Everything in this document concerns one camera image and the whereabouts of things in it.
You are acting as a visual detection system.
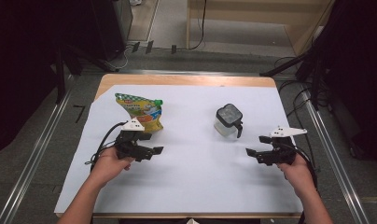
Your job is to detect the black tripod stand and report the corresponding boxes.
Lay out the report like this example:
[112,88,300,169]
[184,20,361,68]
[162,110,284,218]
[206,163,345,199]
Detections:
[54,43,116,105]

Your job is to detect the yellow pouch with green cap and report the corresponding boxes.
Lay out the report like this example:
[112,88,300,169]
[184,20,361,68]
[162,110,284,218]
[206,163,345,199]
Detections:
[114,92,164,134]

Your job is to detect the person's left hand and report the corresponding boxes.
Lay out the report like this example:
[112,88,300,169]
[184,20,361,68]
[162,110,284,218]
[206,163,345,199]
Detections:
[90,146,136,189]

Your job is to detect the black box cabinet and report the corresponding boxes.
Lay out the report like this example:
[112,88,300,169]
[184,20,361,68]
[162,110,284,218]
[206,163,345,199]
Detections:
[90,0,134,62]

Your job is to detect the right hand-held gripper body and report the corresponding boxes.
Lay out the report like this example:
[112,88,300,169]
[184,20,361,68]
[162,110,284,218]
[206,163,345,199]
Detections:
[257,125,308,166]

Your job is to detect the hand-held gripper cable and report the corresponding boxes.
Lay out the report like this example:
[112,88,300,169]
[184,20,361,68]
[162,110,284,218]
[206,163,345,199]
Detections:
[286,144,319,224]
[84,120,129,172]

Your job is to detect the person's right hand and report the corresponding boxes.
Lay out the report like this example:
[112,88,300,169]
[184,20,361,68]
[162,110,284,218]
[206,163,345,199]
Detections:
[276,153,316,199]

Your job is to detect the light wooden cabinet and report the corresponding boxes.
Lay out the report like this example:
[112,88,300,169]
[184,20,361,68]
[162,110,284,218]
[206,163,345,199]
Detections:
[186,0,337,57]

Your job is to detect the black curtain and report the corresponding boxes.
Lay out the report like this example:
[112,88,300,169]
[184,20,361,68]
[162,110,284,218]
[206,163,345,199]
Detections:
[314,0,377,169]
[0,0,96,157]

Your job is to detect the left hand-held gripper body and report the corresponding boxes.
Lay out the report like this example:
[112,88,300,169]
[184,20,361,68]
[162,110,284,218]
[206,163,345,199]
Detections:
[114,118,154,162]

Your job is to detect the right hand-held gripper cable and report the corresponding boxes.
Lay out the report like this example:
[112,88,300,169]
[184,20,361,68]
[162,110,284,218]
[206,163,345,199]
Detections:
[286,144,319,224]

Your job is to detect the clear jar with black lid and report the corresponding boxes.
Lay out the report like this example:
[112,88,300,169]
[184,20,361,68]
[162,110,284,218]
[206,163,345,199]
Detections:
[213,103,244,139]

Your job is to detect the white floor cable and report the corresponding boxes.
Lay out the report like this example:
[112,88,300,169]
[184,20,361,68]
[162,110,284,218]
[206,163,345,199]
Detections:
[108,46,131,70]

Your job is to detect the metal floor rail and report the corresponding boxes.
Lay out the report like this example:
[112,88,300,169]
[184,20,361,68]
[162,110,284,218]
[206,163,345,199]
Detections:
[83,68,262,77]
[301,90,370,224]
[0,74,76,224]

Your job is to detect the black floor cables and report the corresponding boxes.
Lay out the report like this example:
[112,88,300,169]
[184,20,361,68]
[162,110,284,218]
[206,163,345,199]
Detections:
[273,55,334,194]

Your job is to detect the white paper sheet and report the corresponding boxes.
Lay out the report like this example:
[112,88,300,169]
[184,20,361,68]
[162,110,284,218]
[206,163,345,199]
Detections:
[54,84,304,215]

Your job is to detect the black hanging cable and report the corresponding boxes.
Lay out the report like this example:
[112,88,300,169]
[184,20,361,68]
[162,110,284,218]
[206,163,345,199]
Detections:
[189,0,208,50]

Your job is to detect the left hand-held gripper cable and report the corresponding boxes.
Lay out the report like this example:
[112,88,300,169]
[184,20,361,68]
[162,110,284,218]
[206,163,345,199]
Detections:
[84,120,129,172]

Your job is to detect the black stand leg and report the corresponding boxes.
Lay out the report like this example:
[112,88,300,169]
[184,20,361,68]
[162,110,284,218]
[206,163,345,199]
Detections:
[259,52,312,78]

